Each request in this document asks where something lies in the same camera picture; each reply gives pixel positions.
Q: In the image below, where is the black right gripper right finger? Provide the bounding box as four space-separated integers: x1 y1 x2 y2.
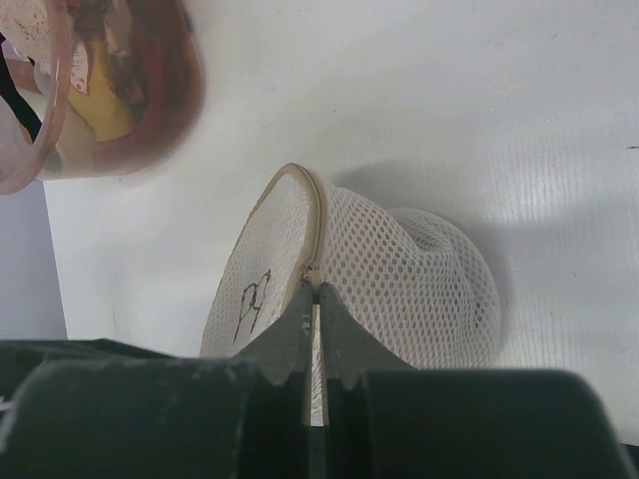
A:
319 284 638 478

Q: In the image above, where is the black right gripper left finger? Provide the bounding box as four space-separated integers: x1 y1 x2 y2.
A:
1 282 313 478

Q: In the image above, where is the white mesh laundry bag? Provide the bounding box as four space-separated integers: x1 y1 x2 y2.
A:
199 162 503 428

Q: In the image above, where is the yellow bra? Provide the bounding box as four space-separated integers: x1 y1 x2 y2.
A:
69 38 135 142

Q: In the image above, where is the white bra black trim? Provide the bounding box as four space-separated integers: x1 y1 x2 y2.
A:
1 36 42 151

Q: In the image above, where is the red bra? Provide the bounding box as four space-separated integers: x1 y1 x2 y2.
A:
106 1 203 161

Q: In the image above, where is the pink translucent plastic basket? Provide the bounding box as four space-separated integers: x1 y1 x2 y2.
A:
1 1 204 195

